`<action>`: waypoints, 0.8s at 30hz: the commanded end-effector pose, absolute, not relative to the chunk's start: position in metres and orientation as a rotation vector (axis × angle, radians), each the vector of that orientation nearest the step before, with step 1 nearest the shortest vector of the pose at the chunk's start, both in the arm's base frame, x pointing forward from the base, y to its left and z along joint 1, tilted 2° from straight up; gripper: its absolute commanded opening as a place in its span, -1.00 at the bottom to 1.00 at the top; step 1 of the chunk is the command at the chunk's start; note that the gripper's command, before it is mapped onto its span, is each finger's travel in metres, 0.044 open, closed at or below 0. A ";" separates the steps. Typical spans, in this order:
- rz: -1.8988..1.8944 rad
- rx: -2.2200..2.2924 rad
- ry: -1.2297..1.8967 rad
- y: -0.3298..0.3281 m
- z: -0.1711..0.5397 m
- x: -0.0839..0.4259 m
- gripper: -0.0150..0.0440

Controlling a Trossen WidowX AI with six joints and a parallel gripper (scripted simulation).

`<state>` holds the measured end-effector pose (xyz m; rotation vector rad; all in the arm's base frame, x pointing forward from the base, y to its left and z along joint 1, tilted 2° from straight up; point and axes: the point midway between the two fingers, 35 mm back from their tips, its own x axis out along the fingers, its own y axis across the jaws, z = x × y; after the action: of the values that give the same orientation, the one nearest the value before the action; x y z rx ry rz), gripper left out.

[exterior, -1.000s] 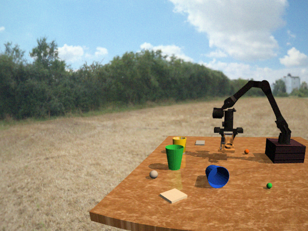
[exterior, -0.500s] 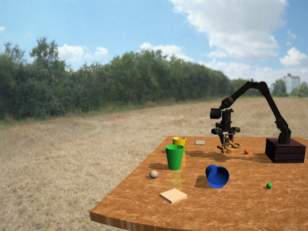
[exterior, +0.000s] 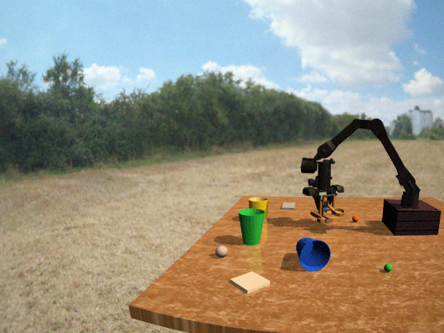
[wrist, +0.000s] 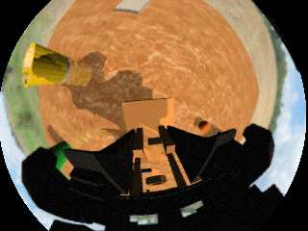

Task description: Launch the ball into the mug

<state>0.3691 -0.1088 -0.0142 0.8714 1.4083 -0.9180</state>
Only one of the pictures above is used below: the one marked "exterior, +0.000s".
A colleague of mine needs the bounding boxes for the green cup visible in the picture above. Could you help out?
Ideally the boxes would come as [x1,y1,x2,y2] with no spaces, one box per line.
[239,209,265,246]

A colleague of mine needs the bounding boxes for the beige flat rectangular block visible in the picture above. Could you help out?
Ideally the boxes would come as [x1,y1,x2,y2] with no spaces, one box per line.
[282,202,296,210]

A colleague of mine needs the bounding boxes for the beige flat square slab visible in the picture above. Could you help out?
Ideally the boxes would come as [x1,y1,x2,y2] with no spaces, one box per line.
[230,271,270,293]

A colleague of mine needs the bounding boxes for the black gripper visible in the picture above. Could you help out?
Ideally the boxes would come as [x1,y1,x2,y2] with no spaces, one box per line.
[302,174,344,210]

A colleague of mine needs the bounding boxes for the blue cup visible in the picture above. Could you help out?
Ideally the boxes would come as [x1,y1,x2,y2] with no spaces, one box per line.
[296,237,331,271]

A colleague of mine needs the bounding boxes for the small beige ball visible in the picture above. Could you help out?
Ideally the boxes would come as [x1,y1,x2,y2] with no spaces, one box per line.
[215,246,228,257]

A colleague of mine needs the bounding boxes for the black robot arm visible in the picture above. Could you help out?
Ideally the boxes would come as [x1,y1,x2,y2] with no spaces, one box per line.
[301,119,420,209]

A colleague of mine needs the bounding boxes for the yellow mug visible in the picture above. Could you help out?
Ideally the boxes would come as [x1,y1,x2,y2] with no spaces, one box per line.
[249,197,268,222]

